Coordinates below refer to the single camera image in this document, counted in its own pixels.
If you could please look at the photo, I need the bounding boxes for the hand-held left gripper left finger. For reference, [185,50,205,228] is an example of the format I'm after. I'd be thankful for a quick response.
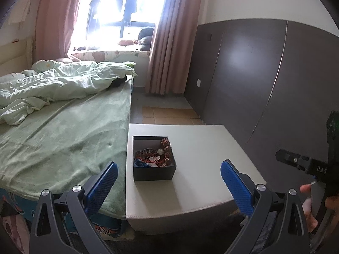
[29,161,119,254]

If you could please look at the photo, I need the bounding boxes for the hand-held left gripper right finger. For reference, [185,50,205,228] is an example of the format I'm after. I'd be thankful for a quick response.
[221,160,311,254]

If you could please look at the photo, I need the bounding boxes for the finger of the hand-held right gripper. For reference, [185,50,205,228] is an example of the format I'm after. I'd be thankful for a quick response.
[275,149,312,171]

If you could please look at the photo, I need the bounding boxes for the black jewelry box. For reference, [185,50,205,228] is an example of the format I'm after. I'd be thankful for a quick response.
[132,135,177,182]

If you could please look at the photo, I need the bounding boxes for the brown seed bead bracelet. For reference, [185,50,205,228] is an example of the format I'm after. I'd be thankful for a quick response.
[160,137,173,168]

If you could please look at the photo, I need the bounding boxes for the person's right hand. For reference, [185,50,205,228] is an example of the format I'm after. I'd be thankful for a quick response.
[300,184,339,231]

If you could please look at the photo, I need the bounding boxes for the white low table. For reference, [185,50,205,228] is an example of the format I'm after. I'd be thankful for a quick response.
[125,123,267,235]

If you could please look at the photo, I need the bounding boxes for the bed with green sheet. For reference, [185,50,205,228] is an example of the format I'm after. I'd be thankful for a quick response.
[0,81,133,219]

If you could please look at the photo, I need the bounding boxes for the dark grey wardrobe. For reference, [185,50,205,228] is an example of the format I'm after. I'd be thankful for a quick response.
[204,18,339,166]

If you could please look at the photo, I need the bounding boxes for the flattened cardboard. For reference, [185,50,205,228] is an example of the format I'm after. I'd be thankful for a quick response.
[142,106,205,126]

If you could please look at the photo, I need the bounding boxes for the pink floor mat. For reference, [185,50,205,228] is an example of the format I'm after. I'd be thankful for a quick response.
[0,214,33,254]

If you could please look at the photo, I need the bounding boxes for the pale green duvet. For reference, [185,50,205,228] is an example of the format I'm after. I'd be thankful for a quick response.
[0,59,138,126]

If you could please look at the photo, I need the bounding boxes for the floral window seat cushion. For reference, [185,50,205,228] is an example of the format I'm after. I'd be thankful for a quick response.
[69,49,150,62]

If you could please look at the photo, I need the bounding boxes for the grey cushion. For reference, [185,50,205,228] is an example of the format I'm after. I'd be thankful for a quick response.
[137,36,153,51]

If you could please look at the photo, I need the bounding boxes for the window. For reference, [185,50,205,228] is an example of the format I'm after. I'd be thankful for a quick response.
[67,0,170,52]

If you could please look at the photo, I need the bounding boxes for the beige headboard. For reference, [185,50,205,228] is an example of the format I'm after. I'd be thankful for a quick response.
[0,37,35,78]

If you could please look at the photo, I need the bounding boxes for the black cushion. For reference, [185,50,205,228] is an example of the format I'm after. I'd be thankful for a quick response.
[138,27,157,39]

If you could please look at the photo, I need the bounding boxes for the pink curtain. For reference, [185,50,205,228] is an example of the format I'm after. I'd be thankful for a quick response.
[34,0,90,64]
[145,0,198,96]

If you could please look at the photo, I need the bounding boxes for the hanging dark clothes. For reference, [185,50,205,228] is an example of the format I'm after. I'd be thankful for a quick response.
[89,0,152,29]

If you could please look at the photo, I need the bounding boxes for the red string jewelry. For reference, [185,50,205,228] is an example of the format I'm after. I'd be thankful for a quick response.
[135,149,161,166]

